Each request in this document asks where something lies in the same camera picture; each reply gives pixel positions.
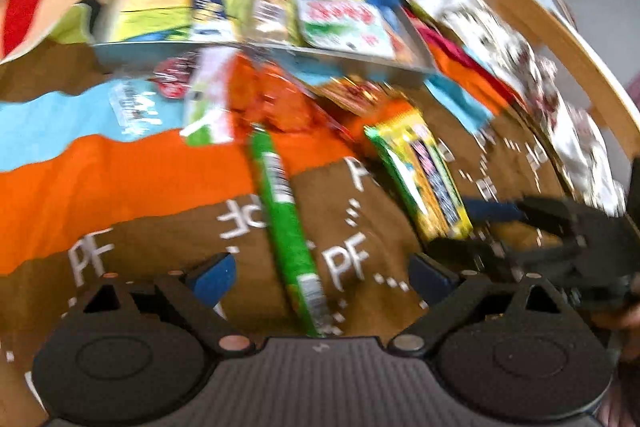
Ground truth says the yellow green snack packet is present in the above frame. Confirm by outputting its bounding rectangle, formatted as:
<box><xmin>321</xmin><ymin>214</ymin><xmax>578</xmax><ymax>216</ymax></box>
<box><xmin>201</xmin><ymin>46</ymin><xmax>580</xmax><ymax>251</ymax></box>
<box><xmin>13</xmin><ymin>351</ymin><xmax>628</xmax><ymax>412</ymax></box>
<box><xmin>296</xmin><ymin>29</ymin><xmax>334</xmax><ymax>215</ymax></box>
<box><xmin>364</xmin><ymin>108</ymin><xmax>472</xmax><ymax>242</ymax></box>

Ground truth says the green sausage stick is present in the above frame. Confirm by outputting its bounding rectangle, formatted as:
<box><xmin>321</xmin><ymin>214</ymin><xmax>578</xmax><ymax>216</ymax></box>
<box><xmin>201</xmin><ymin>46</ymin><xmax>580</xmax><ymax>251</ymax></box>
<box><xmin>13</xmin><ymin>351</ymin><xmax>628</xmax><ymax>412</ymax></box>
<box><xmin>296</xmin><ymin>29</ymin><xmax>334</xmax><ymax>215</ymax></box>
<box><xmin>250</xmin><ymin>124</ymin><xmax>332</xmax><ymax>337</ymax></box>

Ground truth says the white green pickled vegetable pouch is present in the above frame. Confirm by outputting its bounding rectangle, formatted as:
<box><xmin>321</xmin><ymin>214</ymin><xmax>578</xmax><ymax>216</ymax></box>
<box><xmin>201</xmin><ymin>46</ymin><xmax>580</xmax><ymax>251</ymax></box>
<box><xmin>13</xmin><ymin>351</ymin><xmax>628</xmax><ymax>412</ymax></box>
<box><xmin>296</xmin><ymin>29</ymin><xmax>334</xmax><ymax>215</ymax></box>
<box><xmin>296</xmin><ymin>0</ymin><xmax>395</xmax><ymax>60</ymax></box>

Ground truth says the blue white milk powder sachet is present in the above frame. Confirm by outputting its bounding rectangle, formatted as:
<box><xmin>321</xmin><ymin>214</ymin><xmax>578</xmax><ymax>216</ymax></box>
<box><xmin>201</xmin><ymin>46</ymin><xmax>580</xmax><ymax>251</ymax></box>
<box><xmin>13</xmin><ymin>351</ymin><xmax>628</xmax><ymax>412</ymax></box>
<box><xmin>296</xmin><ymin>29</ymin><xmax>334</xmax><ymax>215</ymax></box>
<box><xmin>190</xmin><ymin>0</ymin><xmax>235</xmax><ymax>43</ymax></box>

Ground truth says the person's right hand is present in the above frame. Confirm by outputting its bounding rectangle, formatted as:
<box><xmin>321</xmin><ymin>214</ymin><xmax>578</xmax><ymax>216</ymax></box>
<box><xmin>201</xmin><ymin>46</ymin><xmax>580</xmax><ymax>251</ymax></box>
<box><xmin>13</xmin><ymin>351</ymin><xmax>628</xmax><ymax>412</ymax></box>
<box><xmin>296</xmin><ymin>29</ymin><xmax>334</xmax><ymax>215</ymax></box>
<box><xmin>591</xmin><ymin>301</ymin><xmax>639</xmax><ymax>427</ymax></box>

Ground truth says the gold foil snack packet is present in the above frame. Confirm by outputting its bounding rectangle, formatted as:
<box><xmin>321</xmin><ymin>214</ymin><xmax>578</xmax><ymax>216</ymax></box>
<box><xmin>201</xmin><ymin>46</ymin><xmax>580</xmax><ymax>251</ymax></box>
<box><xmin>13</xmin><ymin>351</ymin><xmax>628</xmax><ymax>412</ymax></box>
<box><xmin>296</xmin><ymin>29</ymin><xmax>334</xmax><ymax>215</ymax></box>
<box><xmin>310</xmin><ymin>76</ymin><xmax>404</xmax><ymax>116</ymax></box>

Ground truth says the small clear blue packet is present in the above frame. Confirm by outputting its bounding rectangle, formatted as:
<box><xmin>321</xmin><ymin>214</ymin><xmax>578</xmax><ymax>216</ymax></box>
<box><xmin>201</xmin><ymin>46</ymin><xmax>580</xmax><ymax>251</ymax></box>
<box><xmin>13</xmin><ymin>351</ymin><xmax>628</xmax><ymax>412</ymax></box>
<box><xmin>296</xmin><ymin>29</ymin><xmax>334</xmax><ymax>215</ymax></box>
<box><xmin>108</xmin><ymin>80</ymin><xmax>163</xmax><ymax>138</ymax></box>

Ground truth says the orange snack bag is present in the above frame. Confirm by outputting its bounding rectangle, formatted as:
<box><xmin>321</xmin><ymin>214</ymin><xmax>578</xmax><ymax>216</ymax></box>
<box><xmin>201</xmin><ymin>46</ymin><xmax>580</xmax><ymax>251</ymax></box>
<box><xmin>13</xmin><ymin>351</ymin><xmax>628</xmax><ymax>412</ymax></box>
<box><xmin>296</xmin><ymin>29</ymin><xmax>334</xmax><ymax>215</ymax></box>
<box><xmin>179</xmin><ymin>45</ymin><xmax>321</xmax><ymax>148</ymax></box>

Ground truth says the clear red candy packet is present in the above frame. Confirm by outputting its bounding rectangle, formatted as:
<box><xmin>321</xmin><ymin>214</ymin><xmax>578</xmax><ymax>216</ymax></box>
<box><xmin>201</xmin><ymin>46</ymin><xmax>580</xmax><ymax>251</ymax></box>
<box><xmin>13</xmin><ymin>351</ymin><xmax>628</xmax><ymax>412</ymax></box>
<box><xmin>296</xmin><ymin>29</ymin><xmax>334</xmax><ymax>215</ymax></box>
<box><xmin>152</xmin><ymin>52</ymin><xmax>198</xmax><ymax>100</ymax></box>

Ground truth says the clear wrapped nut bar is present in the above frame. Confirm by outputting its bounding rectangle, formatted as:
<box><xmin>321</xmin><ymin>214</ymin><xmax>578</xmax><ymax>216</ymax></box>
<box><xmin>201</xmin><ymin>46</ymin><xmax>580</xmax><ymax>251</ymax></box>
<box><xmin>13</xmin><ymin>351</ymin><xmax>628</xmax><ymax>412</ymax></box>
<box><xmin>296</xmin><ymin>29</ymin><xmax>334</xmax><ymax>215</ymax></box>
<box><xmin>245</xmin><ymin>0</ymin><xmax>299</xmax><ymax>44</ymax></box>

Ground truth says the dinosaur picture metal tray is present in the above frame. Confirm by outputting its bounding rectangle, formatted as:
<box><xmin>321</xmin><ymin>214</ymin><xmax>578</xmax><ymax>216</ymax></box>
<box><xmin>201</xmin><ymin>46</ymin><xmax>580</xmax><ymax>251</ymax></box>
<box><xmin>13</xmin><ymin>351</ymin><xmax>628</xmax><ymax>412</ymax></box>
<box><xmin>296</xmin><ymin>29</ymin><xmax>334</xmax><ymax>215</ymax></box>
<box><xmin>93</xmin><ymin>0</ymin><xmax>435</xmax><ymax>82</ymax></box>

